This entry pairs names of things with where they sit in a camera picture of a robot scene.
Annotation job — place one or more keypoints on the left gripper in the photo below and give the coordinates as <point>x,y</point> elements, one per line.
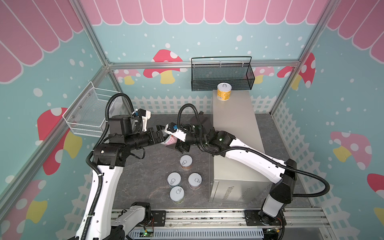
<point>160,138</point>

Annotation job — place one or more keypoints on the pink label can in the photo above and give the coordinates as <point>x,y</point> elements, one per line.
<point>170,140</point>

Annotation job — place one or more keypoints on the orange label can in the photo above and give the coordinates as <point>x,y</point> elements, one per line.
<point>186,162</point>

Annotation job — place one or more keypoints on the yellow label can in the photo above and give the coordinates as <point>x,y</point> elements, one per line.
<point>224,91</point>

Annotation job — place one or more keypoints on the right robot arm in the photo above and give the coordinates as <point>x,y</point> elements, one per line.
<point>189,131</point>

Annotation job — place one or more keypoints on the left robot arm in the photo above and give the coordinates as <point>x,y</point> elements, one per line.
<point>123,134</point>

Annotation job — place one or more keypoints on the beige metal cabinet counter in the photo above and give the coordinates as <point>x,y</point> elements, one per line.
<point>232,182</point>

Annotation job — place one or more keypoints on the white lid can middle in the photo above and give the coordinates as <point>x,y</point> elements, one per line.
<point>174,179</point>

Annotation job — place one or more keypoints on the beige label can right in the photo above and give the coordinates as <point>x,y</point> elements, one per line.
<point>195,181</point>

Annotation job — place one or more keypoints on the green label can front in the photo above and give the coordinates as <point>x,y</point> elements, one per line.
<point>177,194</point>

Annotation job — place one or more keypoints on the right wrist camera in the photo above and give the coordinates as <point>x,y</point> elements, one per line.
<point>173,129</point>

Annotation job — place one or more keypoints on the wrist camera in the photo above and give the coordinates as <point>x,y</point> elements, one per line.
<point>145,117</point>
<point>173,129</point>

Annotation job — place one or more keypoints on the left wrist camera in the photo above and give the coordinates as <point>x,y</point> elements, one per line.
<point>145,117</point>

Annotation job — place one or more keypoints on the white wire wall basket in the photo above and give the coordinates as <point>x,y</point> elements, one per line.
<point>86,115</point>

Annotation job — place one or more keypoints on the black mesh wall basket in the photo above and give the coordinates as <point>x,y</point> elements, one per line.
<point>208,72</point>

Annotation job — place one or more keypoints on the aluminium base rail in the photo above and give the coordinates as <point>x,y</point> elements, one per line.
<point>234,224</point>

